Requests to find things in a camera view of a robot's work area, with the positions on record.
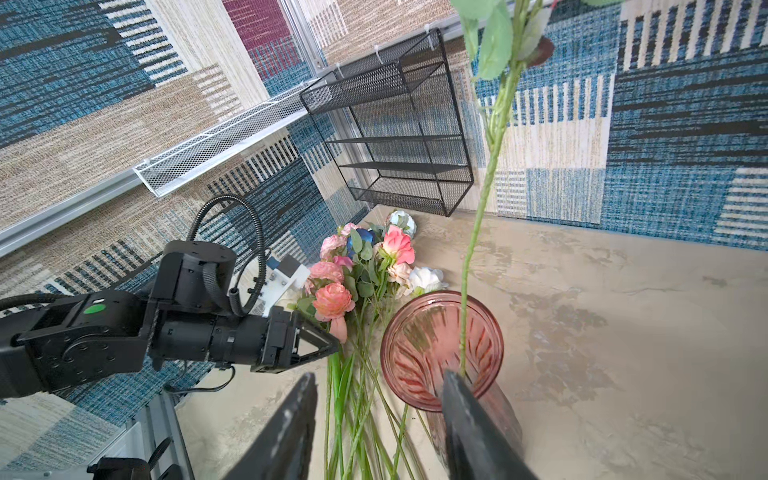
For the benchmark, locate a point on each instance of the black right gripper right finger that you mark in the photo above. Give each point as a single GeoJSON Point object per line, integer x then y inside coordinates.
{"type": "Point", "coordinates": [475, 447]}

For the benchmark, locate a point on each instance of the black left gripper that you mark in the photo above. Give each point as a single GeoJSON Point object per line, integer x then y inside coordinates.
{"type": "Point", "coordinates": [291, 341]}

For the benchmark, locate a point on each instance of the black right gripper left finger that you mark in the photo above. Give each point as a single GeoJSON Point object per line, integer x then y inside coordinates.
{"type": "Point", "coordinates": [283, 448]}

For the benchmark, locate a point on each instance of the red ribbed glass vase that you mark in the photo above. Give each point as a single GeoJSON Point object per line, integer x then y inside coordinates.
{"type": "Point", "coordinates": [421, 344]}

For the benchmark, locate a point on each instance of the blue artificial rose stem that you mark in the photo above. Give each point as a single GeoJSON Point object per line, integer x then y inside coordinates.
{"type": "Point", "coordinates": [366, 237]}

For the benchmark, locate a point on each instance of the pink rose stem with bud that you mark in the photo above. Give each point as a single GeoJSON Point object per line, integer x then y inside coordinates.
{"type": "Point", "coordinates": [541, 80]}

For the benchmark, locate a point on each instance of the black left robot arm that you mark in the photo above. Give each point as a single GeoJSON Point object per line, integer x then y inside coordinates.
{"type": "Point", "coordinates": [53, 342]}

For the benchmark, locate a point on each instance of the pile of artificial flowers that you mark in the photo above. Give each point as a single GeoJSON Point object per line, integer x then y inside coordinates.
{"type": "Point", "coordinates": [365, 435]}

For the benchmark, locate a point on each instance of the white rose stem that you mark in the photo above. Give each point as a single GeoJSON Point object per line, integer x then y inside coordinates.
{"type": "Point", "coordinates": [423, 280]}

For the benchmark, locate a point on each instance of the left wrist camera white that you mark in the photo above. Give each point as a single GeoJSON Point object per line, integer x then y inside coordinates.
{"type": "Point", "coordinates": [282, 276]}

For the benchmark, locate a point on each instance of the white wire mesh tray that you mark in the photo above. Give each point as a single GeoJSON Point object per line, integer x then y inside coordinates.
{"type": "Point", "coordinates": [179, 165]}

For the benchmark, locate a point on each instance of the black wire mesh shelf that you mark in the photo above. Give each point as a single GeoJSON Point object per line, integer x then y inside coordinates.
{"type": "Point", "coordinates": [399, 137]}

